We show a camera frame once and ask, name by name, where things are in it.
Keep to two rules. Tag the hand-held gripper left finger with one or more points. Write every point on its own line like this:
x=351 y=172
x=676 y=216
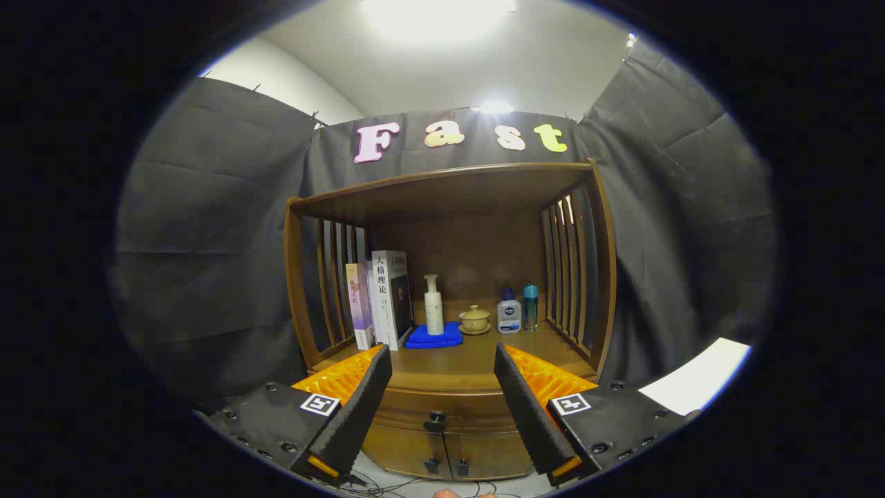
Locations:
x=363 y=408

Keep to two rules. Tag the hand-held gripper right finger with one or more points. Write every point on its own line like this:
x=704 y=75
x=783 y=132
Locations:
x=529 y=415

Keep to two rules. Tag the brown wooden drawer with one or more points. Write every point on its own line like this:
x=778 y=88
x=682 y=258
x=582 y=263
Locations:
x=415 y=408

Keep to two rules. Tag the wooden cabinet door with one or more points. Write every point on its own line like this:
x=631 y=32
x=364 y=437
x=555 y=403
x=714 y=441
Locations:
x=408 y=449
x=491 y=453

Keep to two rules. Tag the wooden countertop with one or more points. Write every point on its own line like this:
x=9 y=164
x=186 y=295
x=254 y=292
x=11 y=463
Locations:
x=470 y=360

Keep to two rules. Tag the brown wooden cabinet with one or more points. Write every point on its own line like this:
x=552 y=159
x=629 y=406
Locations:
x=449 y=194

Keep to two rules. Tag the blue folded cloth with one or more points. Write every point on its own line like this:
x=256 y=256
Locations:
x=432 y=339

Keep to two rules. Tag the white blue-capped lotion bottle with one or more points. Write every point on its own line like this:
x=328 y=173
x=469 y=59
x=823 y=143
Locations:
x=509 y=318

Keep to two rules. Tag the yellow saucer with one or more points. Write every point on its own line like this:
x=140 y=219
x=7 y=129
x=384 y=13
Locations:
x=475 y=332

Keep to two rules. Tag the pink book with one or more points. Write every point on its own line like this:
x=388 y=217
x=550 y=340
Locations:
x=358 y=304

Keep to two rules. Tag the slim teal bottle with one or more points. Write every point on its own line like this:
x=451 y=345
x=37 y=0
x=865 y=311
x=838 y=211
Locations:
x=530 y=308

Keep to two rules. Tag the yellow lidded teacup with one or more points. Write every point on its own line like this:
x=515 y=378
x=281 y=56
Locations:
x=475 y=318

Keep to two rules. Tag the thin pale book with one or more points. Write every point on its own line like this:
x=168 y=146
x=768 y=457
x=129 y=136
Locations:
x=370 y=297

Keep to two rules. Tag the thick white book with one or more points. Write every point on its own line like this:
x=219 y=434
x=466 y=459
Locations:
x=387 y=297

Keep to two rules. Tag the white pump bottle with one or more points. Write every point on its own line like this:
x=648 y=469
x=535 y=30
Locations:
x=434 y=311

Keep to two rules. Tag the white board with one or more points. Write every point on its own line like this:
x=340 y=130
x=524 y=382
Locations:
x=698 y=377

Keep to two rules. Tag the black backdrop cloth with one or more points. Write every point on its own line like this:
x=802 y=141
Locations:
x=207 y=242

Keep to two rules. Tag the ceiling lamp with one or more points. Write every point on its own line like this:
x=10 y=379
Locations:
x=435 y=17

